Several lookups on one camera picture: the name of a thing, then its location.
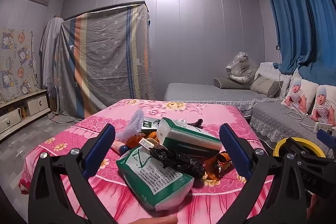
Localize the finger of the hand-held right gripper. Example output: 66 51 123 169
285 137 328 161
316 129 336 147

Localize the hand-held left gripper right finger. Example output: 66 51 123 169
219 123 307 224

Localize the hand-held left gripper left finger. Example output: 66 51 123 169
28 123 118 224

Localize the pink hand cream tube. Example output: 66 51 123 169
110 141 129 155

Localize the orange snack wrapper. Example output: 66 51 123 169
205 152 234 180

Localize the yellow bin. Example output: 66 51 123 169
273 137 327 159

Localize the small brown white packet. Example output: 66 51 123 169
139 138 156 150

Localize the small dark wrapper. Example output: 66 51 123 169
184 118 204 128

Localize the green milk carton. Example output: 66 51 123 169
140 117 162 136

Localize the boxy green white tissue pack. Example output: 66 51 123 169
157 117 223 159

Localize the black plastic bag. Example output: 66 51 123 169
149 148 206 178

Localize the person's right hand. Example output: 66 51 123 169
307 194 319 218

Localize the person's left hand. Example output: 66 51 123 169
131 216 179 224

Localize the white power strip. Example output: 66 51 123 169
314 122 334 134

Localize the pink floral sheet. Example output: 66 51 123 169
20 98 275 224

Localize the baby print pillow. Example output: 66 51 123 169
310 85 336 127
281 77 319 115

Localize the grey pillow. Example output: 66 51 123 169
214 77 252 90

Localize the grey quilted sofa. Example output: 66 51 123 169
164 82 336 159

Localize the grey beige cushion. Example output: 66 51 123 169
249 74 282 98

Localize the white low cabinet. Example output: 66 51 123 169
0 89 51 140

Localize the wrapped tiger plush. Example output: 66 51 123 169
226 51 259 84

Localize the white lace sofa cover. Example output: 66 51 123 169
254 62 292 98

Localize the striped grey cloth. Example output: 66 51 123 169
54 1 156 119

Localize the plain grey cloth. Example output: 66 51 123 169
39 17 65 98

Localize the cartoon printed cloth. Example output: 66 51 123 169
0 28 38 104

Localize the blue curtain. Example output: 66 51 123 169
262 0 336 88

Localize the white cable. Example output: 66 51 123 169
282 98 315 128

